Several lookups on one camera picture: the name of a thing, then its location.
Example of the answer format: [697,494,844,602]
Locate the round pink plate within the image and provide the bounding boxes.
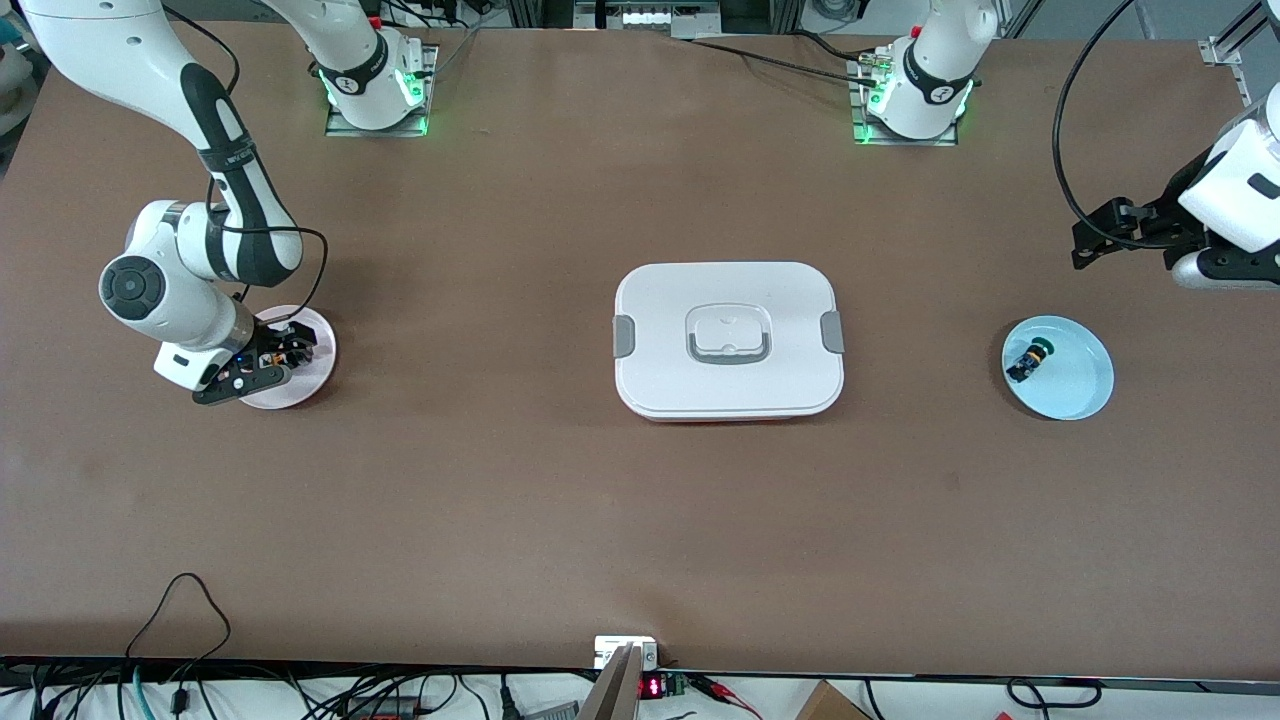
[238,305,338,411]

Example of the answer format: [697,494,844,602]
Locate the aluminium frame profile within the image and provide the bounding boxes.
[1198,0,1269,108]

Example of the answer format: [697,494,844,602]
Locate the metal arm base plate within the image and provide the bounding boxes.
[850,55,961,148]
[325,45,439,138]

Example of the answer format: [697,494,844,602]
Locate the black cable on table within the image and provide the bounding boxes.
[685,30,886,86]

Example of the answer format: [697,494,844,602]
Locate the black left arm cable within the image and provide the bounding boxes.
[1052,0,1171,251]

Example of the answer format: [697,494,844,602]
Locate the white rounded plastic object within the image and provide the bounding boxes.
[0,25,39,136]

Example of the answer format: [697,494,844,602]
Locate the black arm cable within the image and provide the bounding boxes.
[1052,0,1171,251]
[160,5,330,326]

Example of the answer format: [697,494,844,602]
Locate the round light blue plate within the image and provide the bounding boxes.
[1001,315,1115,422]

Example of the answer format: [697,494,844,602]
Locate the white lunch box grey clips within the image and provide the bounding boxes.
[612,262,846,423]

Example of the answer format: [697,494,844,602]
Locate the brown cardboard box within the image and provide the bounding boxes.
[795,680,873,720]

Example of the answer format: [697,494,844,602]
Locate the red clip lead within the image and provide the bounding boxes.
[690,674,763,719]

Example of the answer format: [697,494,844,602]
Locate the thin black looped cable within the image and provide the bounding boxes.
[125,572,233,691]

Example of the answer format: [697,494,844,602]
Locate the black cable loop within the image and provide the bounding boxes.
[1005,677,1103,709]

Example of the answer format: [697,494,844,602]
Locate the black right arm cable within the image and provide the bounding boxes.
[160,5,330,326]

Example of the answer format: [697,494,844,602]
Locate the small white bracket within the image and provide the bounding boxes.
[594,636,659,671]

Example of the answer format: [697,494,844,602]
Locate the grey metal bar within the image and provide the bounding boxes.
[575,643,646,720]

